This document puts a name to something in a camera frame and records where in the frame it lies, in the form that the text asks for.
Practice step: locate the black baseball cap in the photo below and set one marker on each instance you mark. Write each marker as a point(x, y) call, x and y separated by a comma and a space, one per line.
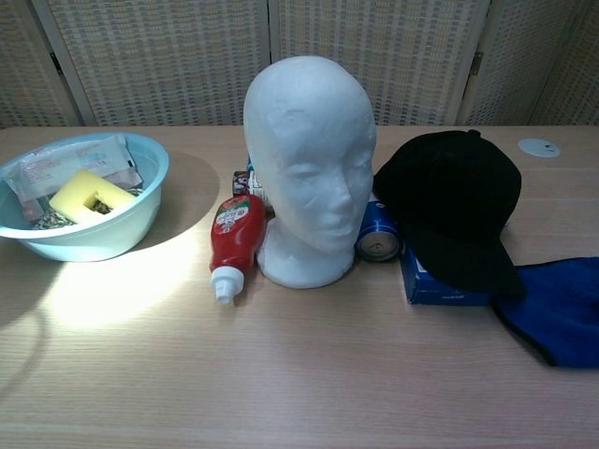
point(449, 201)

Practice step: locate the blue chocolate chip cookie box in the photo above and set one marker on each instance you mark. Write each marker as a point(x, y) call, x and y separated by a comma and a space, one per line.
point(255, 182)

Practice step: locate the blue Oreo box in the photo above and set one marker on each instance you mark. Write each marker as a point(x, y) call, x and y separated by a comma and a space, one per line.
point(435, 292)

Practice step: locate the white foam mannequin head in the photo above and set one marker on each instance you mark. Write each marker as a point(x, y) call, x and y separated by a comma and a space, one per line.
point(309, 163)

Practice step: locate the red ketchup bottle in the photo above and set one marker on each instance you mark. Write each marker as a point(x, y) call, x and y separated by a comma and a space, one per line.
point(236, 234)

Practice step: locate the small brown snack packet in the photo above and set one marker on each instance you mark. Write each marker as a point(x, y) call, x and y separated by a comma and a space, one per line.
point(240, 183)

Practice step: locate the blue drink can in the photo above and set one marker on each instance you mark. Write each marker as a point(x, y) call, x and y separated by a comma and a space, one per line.
point(376, 234)

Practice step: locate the light blue plastic bowl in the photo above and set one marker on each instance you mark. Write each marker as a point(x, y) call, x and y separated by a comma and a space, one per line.
point(107, 229)

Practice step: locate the woven folding screen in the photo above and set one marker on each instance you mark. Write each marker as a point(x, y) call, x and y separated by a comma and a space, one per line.
point(164, 61)

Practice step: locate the yellow sponge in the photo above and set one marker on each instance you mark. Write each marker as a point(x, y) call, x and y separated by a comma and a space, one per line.
point(79, 192)

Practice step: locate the steel wool scrubber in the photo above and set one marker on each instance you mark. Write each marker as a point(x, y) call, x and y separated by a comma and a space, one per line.
point(51, 220)

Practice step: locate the white pink plastic packet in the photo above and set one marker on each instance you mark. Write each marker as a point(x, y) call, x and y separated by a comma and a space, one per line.
point(51, 168)

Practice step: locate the blue cloth with black trim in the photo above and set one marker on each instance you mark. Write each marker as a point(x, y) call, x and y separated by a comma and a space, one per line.
point(557, 308)

